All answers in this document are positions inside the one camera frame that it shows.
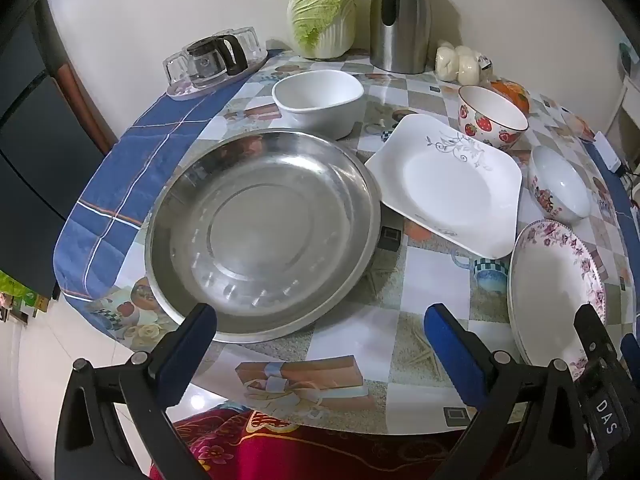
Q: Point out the bag of steamed buns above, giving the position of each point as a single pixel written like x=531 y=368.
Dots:
x=460 y=62

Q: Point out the printed checked tablecloth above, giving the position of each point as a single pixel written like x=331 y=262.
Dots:
x=440 y=310

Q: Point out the stainless steel basin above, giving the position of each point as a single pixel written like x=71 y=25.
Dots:
x=260 y=230

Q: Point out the stainless steel thermos jug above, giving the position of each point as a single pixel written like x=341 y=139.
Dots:
x=400 y=25

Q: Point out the small floral bowl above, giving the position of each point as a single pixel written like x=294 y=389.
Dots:
x=560 y=185

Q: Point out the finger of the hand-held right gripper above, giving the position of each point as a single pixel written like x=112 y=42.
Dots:
x=631 y=350
x=592 y=332

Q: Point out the white square plate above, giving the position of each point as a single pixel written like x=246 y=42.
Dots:
x=440 y=185

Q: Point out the clear glass cup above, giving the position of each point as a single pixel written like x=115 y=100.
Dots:
x=251 y=42
x=176 y=67

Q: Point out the white square bowl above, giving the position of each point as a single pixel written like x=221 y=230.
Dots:
x=315 y=92

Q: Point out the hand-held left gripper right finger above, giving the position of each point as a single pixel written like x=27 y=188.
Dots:
x=455 y=355

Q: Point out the blue checked cloth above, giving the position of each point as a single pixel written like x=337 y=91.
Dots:
x=125 y=170

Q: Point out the napa cabbage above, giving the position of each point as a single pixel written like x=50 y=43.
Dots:
x=320 y=15

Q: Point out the white cabinet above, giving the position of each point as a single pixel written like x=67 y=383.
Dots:
x=627 y=105

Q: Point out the orange snack packet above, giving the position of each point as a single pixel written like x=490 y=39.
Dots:
x=515 y=92

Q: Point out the dark door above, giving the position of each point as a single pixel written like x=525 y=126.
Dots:
x=35 y=160

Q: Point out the strawberry print bowl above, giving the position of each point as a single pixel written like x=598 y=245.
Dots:
x=480 y=125

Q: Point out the white power adapter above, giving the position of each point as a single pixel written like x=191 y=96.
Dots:
x=609 y=150

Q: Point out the clear glass tray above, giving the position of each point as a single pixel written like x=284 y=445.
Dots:
x=200 y=91

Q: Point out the glass coffee pot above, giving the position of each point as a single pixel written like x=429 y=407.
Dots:
x=215 y=60

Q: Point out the colourful packets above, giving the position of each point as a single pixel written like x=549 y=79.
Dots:
x=20 y=297

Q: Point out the round floral plate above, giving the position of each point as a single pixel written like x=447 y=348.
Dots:
x=550 y=295

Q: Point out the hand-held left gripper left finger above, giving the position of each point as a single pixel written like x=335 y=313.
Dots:
x=185 y=350

